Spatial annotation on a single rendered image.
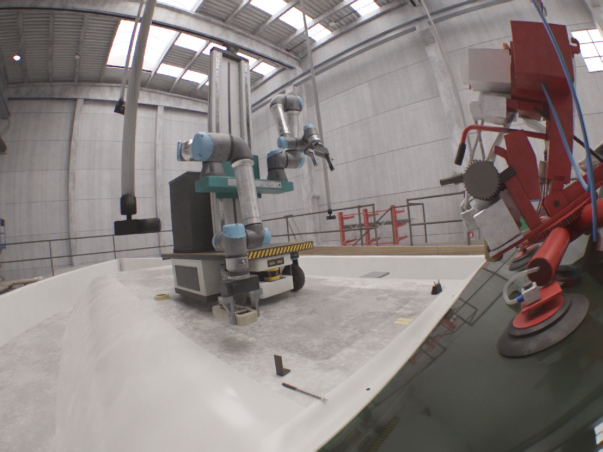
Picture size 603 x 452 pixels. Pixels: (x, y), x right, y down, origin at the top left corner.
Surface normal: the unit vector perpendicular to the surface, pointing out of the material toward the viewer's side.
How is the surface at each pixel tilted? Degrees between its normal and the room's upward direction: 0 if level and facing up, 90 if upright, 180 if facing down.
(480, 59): 90
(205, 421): 16
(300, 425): 40
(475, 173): 90
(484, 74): 90
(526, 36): 90
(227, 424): 12
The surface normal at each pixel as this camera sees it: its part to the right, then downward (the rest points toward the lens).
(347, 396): 0.36, -0.82
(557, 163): -0.69, 0.07
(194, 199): 0.75, -0.08
